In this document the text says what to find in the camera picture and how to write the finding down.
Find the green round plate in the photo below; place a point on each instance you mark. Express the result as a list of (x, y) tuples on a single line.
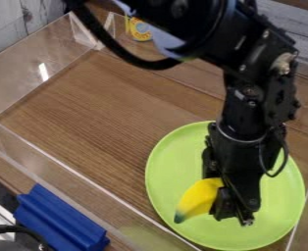
[(174, 168)]

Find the blue plastic block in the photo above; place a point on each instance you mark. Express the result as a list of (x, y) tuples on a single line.
[(67, 229)]

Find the yellow toy banana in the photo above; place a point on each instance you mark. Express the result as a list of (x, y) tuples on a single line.
[(196, 199)]

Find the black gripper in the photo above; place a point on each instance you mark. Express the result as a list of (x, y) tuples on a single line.
[(239, 162)]

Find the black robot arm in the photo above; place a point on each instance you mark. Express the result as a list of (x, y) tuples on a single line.
[(227, 34)]

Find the yellow labelled tin can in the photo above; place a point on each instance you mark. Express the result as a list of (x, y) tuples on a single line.
[(138, 29)]

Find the clear acrylic enclosure wall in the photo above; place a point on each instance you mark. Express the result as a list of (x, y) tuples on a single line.
[(26, 166)]

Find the clear acrylic corner bracket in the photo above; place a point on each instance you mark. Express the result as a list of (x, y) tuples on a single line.
[(81, 34)]

